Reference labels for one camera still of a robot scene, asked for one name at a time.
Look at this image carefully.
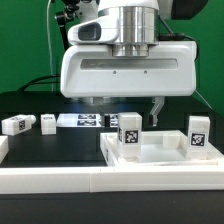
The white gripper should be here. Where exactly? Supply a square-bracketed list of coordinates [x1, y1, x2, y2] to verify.
[60, 41, 196, 128]

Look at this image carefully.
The white square table top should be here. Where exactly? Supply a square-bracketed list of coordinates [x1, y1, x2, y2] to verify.
[100, 130, 224, 166]

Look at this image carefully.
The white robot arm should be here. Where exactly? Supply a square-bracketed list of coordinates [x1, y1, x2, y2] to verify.
[60, 0, 208, 125]

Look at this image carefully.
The white U-shaped obstacle fence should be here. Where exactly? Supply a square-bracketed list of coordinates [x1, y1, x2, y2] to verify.
[0, 134, 224, 195]

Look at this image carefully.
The white marker base plate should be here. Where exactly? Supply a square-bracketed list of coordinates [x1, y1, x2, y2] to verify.
[56, 113, 119, 128]

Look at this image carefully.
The black cable bundle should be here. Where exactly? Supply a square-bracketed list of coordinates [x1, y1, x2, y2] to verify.
[17, 73, 63, 93]

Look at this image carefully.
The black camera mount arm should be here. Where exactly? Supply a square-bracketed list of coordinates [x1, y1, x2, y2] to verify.
[55, 0, 80, 50]

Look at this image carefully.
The white cable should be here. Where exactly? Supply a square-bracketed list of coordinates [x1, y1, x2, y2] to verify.
[46, 0, 55, 92]

